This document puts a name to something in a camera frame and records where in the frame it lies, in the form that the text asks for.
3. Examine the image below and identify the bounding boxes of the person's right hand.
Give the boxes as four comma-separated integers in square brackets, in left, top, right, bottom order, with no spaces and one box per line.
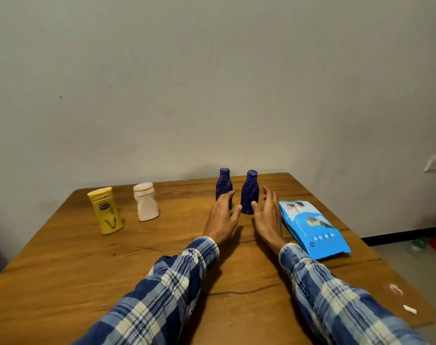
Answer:
[250,185,289,254]

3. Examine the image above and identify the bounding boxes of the person's left hand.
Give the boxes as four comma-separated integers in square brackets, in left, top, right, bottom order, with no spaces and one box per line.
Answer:
[203,190,243,247]

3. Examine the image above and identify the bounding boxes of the dark blue bottle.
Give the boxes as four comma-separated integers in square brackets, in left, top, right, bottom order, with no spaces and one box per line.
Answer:
[240,170,260,215]
[215,167,234,211]

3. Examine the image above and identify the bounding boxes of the blue wet wipes pack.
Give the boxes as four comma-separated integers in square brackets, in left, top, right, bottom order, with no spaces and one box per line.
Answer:
[278,200,352,260]

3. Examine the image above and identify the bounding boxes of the white bottle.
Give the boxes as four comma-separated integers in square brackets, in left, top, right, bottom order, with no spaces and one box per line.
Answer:
[133,182,160,222]

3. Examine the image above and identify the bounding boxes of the yellow bottle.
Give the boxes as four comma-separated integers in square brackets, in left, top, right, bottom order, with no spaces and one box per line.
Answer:
[87,186,124,235]

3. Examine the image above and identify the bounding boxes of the person's right forearm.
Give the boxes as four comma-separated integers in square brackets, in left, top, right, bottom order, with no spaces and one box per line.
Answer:
[278,242,429,345]

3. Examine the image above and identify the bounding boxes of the person's left forearm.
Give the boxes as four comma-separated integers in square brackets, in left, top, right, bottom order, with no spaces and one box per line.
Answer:
[72,236,220,345]

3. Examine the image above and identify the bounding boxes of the wooden table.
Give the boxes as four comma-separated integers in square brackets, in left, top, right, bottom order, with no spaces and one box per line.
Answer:
[0,172,436,345]

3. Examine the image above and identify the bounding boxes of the clear green-capped floor bottle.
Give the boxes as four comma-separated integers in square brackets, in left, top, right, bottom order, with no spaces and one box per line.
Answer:
[408,237,429,256]

